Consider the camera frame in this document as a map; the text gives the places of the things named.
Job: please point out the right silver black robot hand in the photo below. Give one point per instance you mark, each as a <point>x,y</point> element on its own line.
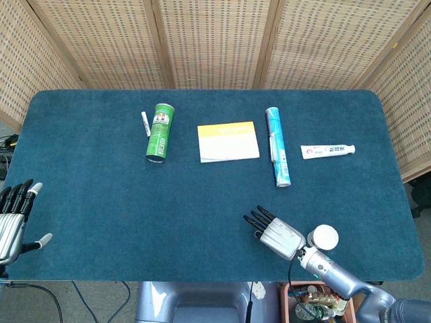
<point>281,237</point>

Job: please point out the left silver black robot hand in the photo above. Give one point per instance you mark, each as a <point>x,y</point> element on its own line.
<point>8,232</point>

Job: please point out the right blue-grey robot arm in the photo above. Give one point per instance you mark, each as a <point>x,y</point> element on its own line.
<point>347,279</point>

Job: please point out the white round jar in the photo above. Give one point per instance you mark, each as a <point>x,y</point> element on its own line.
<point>324,237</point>

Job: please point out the white perforated plate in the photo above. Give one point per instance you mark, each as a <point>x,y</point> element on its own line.
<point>259,291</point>

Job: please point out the pink plastic bin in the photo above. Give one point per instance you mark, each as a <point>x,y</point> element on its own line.
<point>284,303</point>

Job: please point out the clear plastic bottle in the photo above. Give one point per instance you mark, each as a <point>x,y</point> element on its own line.
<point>311,312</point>

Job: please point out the blue toothbrush package tube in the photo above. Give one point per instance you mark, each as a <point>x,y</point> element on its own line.
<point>279,148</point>

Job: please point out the black power strip with plugs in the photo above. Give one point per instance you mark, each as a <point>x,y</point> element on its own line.
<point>7,143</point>

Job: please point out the dark glass bottle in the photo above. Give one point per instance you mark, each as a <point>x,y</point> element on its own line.
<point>341,304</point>

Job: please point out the white toothpaste tube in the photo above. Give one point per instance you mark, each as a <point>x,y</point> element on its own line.
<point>323,151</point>

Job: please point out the blue-grey robot torso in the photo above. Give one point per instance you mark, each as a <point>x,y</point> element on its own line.
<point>202,303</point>

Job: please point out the yellow white notepad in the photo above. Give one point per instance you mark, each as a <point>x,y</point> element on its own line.
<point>229,144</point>

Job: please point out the blue table cloth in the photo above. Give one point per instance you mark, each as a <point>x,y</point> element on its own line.
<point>168,218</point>

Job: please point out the black object beside table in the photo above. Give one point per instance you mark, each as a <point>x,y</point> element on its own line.
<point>421,198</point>

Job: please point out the green chips can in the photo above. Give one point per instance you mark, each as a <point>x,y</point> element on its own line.
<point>160,134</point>

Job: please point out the woven bamboo screen panel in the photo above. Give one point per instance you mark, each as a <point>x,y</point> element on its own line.
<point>330,43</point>
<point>101,43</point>
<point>20,67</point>
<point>407,101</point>
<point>215,43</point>

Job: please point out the white marker pen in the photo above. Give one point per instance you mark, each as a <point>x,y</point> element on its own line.
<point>145,124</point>

